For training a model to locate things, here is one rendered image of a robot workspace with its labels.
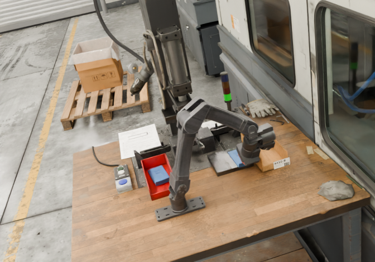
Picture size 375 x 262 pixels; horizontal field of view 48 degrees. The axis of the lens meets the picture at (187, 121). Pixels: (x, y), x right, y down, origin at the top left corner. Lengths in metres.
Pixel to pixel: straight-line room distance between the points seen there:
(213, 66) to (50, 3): 6.68
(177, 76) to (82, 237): 0.77
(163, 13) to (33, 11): 9.47
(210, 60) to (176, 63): 3.30
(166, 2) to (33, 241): 2.18
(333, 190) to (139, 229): 0.75
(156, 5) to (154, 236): 0.94
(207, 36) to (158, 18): 3.20
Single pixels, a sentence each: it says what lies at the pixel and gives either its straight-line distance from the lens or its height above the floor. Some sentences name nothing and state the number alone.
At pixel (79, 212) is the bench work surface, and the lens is 1.89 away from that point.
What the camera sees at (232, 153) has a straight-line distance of 1.94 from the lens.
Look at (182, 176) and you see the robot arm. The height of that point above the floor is 1.07.
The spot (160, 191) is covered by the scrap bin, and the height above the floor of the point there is 0.91.
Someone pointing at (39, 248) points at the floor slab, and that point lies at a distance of 3.32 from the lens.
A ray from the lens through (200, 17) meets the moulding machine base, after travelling 4.96.
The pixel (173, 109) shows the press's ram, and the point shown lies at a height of 1.14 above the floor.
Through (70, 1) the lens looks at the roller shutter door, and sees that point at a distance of 11.08.
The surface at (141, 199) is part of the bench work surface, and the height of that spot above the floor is 0.90.
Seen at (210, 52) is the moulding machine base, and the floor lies 0.36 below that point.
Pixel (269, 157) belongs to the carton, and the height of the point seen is 0.91.
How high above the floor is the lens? 1.96
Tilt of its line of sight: 27 degrees down
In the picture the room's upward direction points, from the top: 12 degrees counter-clockwise
